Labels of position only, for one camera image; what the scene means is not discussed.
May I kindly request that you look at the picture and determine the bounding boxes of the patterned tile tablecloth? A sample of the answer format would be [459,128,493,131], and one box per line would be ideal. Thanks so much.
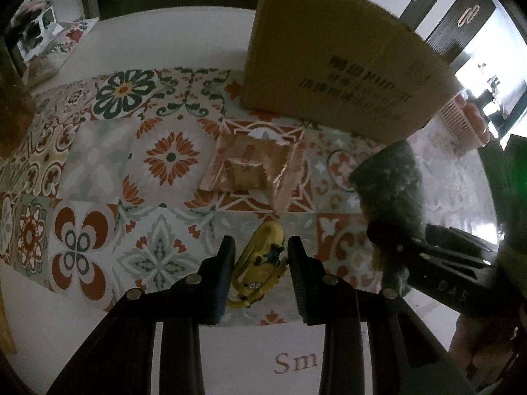
[0,67,501,328]

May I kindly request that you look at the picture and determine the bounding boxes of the white basket of oranges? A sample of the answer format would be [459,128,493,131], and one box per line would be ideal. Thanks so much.
[438,93,490,152]

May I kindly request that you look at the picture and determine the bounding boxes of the dark green fuzzy pouch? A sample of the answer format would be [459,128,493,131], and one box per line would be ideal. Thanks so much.
[348,140,426,297]

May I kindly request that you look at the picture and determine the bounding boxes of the yellow banana plush toy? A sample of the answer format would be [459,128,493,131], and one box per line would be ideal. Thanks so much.
[227,221,288,308]

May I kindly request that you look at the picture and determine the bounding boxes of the glass vase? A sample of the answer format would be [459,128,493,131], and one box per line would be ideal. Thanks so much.
[0,39,36,160]

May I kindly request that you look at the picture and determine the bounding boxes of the copper foil snack packet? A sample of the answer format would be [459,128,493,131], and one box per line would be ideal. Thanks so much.
[199,134,306,214]

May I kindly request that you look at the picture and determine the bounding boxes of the brown cardboard box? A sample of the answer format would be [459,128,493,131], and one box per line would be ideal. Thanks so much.
[240,0,462,145]

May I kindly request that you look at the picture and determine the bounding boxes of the white shoe rack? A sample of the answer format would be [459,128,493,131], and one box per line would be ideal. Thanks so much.
[15,4,62,59]

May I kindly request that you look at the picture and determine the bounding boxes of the dark chair right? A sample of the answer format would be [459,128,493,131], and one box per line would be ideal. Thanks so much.
[479,135,527,255]

